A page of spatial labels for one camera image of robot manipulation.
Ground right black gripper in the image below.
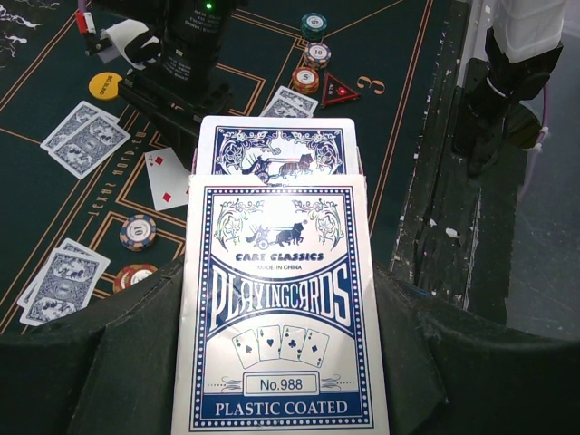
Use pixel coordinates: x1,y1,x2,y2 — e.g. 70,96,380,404
97,1,236,169

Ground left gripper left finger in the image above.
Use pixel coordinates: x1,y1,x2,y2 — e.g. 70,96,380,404
1,257,184,434

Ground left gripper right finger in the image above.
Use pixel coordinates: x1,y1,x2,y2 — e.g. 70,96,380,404
373,263,579,434

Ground blue card leaving deck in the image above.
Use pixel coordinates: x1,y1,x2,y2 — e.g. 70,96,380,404
194,116,359,183

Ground yellow big blind button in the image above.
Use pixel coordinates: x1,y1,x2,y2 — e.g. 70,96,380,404
88,72,122,101

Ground four of diamonds card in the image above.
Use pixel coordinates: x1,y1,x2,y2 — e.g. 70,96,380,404
144,148,189,211

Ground blue backed playing card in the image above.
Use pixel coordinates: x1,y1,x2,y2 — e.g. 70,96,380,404
16,237,112,309
20,249,101,326

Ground orange chips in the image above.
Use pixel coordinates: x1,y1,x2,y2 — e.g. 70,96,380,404
113,264,158,294
292,66,320,95

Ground peach chips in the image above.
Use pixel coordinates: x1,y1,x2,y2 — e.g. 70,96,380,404
119,214,157,251
304,42,332,70

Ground green chips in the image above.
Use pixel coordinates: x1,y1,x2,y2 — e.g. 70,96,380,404
301,12,327,42

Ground red triangular all-in marker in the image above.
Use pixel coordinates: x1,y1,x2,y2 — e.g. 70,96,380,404
322,72,361,106

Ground blue white card deck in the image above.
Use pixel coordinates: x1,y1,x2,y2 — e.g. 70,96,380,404
171,175,390,434

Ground green poker table mat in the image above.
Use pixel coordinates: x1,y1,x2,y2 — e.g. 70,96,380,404
1,1,451,334

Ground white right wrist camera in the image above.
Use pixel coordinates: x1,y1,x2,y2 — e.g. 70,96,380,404
75,12,161,71

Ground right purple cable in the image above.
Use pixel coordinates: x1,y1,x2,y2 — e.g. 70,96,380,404
518,83,554,203

